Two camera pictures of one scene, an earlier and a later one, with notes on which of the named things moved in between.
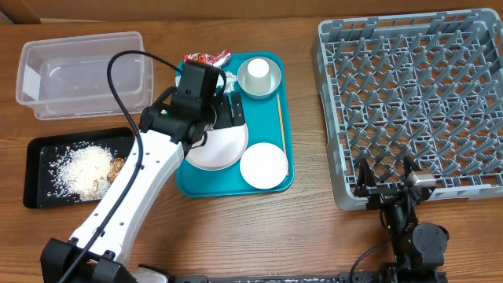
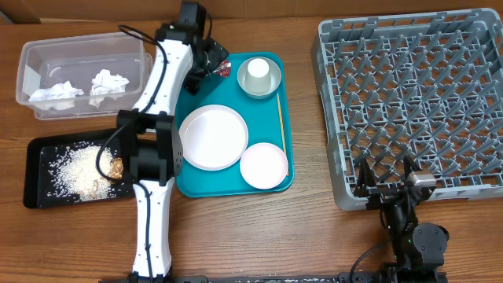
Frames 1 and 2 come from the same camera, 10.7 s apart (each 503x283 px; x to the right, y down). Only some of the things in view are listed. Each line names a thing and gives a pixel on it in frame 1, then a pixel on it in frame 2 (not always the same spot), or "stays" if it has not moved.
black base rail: [329, 277] stays
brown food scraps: [115, 164] stays
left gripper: [225, 115] to [217, 52]
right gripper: [365, 186] stays
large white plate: [222, 147] stays
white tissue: [231, 80] to [60, 96]
